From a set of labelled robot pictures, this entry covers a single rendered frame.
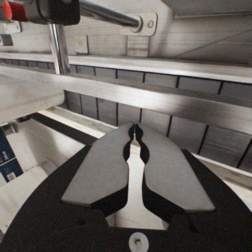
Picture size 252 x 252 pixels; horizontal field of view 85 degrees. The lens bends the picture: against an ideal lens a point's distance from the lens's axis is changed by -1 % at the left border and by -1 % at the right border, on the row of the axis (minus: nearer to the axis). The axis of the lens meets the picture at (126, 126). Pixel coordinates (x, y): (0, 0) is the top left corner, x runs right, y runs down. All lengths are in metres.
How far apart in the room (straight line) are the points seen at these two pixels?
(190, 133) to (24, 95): 0.23
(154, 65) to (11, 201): 0.42
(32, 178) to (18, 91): 0.28
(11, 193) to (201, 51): 0.47
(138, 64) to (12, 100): 0.17
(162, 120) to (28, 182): 0.39
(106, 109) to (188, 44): 0.14
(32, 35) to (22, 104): 0.23
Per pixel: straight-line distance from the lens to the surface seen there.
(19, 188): 0.46
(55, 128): 0.38
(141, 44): 0.23
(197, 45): 0.20
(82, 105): 0.25
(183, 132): 0.17
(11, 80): 0.29
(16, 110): 0.25
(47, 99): 0.26
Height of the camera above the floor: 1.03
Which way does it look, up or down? 48 degrees down
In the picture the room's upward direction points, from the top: 126 degrees counter-clockwise
